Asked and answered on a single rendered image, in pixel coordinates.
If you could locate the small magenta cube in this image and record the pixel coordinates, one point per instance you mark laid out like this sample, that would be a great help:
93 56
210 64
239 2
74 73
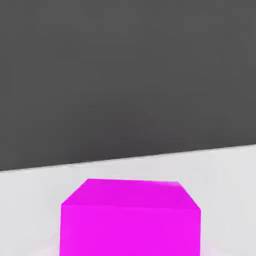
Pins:
130 224

